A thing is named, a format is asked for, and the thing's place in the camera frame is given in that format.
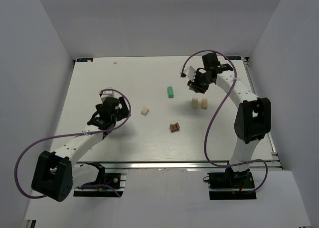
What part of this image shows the green cylinder block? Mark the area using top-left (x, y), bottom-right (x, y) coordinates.
top-left (167, 86), bottom-right (174, 99)

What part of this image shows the beige arch block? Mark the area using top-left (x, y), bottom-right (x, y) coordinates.
top-left (141, 108), bottom-right (149, 116)

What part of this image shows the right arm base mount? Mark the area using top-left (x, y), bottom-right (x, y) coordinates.
top-left (203, 172), bottom-right (257, 201)

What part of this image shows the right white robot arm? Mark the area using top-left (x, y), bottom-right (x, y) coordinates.
top-left (180, 50), bottom-right (271, 178)

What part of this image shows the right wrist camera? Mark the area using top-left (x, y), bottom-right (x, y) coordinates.
top-left (180, 66), bottom-right (196, 81)

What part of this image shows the purple cable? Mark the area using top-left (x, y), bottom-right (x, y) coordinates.
top-left (14, 88), bottom-right (132, 198)
top-left (181, 50), bottom-right (269, 194)

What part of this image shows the right blue corner label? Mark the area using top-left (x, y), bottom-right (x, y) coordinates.
top-left (227, 56), bottom-right (242, 60)

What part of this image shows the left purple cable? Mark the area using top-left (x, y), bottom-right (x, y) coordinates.
top-left (14, 88), bottom-right (132, 198)

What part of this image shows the tan rectangular wood block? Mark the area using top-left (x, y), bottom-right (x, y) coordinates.
top-left (191, 98), bottom-right (198, 109)

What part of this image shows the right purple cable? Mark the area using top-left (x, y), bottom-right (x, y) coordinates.
top-left (181, 50), bottom-right (269, 194)

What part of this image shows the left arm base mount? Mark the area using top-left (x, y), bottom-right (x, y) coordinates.
top-left (72, 162), bottom-right (126, 198)

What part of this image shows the left blue corner label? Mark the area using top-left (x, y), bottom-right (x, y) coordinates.
top-left (76, 58), bottom-right (94, 63)

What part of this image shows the brown notched block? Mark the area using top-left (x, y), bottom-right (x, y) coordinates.
top-left (169, 123), bottom-right (180, 132)

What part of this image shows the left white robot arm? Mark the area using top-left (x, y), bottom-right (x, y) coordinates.
top-left (31, 96), bottom-right (131, 202)

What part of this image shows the blue corner label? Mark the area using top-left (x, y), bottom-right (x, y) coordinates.
top-left (76, 58), bottom-right (94, 63)
top-left (227, 56), bottom-right (242, 60)

